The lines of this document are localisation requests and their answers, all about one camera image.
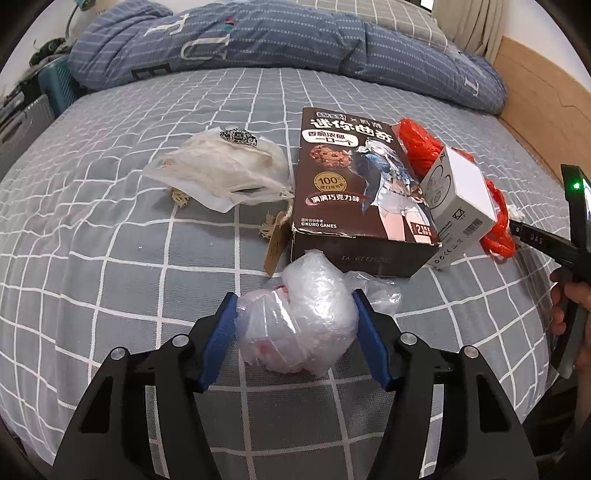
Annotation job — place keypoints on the person's right hand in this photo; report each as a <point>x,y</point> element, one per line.
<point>556,300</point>

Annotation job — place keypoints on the bed with grey checked sheet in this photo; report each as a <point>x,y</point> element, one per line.
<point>115,277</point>

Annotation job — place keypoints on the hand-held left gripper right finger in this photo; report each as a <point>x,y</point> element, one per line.
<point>374,341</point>

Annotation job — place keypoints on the grey checked pillow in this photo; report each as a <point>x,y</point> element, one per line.
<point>406,18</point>

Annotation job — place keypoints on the blue desk lamp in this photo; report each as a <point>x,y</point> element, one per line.
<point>85,4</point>

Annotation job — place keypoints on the wooden headboard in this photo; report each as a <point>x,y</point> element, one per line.
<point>545,92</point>

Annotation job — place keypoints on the small white box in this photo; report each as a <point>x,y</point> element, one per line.
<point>461,198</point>

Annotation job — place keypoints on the blue striped duvet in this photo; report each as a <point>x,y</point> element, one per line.
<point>277,41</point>

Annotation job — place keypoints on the grey suitcase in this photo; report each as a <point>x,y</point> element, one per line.
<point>27,120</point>

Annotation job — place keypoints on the dark clutter pile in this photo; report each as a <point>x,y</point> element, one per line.
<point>46,51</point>

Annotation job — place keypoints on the clear plastic bag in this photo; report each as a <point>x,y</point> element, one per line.
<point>295,314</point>

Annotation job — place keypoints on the beige curtain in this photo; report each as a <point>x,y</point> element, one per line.
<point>466,23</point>

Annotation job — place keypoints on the red plastic bag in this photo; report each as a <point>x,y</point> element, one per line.
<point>415,143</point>

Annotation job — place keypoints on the brown cookie box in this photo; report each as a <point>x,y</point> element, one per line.
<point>332,194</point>

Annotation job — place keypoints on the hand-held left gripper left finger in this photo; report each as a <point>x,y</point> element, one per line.
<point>217,341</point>

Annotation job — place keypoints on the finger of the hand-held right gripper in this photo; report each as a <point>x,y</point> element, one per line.
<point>540,240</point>

